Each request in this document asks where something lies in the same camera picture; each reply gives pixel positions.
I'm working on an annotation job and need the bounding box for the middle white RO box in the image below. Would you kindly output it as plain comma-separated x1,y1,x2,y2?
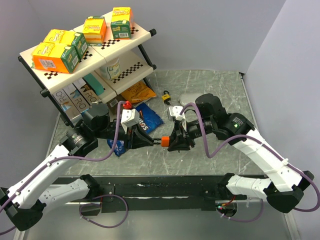
63,84,90,114

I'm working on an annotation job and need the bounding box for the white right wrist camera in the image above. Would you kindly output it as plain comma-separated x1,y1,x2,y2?
167,106,187,131

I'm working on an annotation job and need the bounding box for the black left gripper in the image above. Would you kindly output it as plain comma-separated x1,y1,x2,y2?
95,121,154,151

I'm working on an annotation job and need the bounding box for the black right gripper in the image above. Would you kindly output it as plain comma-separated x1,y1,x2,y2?
166,117,215,152

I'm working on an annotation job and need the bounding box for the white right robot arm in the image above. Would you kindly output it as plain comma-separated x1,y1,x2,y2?
161,93,320,213

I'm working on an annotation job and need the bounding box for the orange padlock with keys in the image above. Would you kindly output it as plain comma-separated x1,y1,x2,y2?
152,136,171,148

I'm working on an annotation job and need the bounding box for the grey silver sponge pad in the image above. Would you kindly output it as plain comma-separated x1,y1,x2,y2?
178,93,202,106

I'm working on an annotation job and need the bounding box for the yellow padlock with key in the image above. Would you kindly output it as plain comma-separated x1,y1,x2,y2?
161,90,171,106

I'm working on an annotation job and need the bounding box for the blue Doritos chip bag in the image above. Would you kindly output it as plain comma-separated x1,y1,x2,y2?
108,101,164,157

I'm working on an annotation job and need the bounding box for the white ro box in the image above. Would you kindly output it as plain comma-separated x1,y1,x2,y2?
63,84,90,114
53,89,81,125

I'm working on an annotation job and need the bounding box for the beige two-tier shelf rack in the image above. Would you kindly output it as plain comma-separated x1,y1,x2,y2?
18,23,157,126

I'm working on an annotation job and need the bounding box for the yellow honey dijon chip bag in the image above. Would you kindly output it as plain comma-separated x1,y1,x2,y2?
121,81,157,104

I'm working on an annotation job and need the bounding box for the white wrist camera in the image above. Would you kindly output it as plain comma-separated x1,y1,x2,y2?
167,106,187,131
120,108,140,130

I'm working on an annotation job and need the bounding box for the front orange sponge box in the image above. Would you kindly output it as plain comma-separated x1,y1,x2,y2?
31,42,80,74

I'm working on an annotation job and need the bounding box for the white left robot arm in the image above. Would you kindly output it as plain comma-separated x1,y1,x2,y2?
0,101,155,231

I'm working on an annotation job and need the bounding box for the white paper cup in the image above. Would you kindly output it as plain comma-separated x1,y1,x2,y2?
99,57,121,80

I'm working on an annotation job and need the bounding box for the orange yellow sponge pack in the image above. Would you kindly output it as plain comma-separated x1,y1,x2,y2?
82,16,107,45

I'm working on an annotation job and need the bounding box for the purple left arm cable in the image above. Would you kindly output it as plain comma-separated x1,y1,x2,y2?
0,100,130,236

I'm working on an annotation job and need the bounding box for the green yellow sponge box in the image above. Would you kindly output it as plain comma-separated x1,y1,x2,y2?
110,7,134,40

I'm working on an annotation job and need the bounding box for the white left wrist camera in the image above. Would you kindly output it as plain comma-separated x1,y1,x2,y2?
120,108,140,130

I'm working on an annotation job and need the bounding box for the teal box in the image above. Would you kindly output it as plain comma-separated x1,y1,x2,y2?
83,73,105,96

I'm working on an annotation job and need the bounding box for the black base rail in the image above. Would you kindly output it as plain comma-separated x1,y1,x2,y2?
59,175,253,214

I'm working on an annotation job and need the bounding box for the brown snack bag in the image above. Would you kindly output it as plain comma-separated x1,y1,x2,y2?
106,94,127,115

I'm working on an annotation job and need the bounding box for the left white RO box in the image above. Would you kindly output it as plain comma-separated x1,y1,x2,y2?
53,89,81,125

